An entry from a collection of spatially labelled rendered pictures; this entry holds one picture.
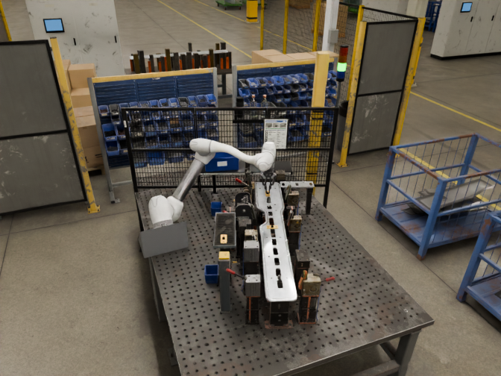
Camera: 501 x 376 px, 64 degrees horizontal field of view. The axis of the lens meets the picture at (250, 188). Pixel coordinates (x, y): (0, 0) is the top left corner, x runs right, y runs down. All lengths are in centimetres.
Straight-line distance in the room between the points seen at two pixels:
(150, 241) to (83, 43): 678
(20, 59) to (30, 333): 251
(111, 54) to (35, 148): 493
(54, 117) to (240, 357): 323
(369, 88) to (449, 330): 329
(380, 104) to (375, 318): 385
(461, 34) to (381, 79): 803
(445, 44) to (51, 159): 1125
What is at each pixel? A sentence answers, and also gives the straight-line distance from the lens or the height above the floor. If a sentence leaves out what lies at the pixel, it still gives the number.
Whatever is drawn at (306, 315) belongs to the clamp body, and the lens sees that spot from 266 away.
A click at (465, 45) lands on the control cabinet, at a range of 1407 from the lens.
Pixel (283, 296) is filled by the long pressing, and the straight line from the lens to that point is 244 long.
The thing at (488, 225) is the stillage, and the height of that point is 85.
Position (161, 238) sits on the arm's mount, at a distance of 315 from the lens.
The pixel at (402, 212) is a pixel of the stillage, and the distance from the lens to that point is 493.
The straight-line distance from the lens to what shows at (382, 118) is 622.
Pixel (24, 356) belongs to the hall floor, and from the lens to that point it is 382.
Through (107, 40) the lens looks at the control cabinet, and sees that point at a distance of 942.
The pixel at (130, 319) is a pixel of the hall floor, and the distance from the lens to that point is 377.
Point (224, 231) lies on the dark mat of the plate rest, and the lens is 264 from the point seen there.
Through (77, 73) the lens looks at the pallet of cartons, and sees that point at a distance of 734.
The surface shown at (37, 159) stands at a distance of 494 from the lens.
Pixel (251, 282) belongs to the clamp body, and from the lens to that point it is 242.
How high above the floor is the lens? 274
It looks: 31 degrees down
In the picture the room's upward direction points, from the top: 1 degrees clockwise
